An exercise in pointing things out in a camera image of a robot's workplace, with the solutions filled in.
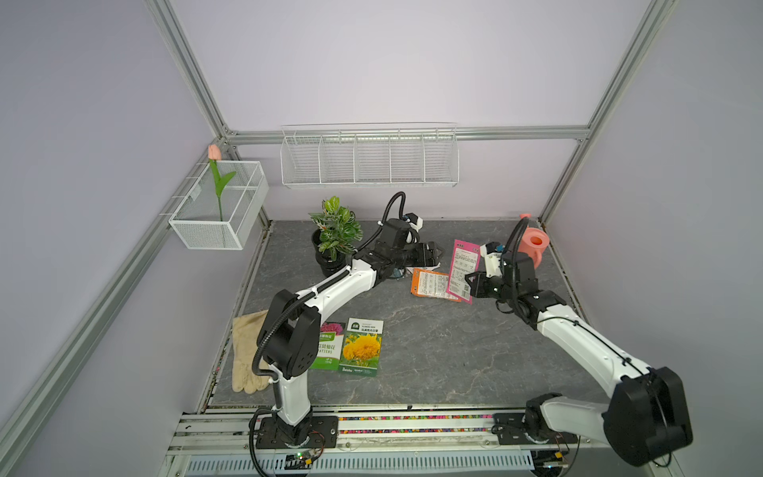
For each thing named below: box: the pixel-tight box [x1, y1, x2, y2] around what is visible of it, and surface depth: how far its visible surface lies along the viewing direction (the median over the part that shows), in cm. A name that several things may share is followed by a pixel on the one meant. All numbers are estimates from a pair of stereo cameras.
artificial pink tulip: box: [207, 144, 237, 222], surface depth 85 cm
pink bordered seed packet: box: [446, 239, 481, 306], surface depth 88 cm
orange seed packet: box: [410, 268, 462, 304], surface depth 104 cm
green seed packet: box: [309, 321, 346, 371], surface depth 90 cm
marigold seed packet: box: [338, 317, 385, 378], surface depth 90 cm
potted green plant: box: [307, 195, 364, 277], surface depth 88 cm
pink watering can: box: [518, 213, 551, 270], surface depth 101 cm
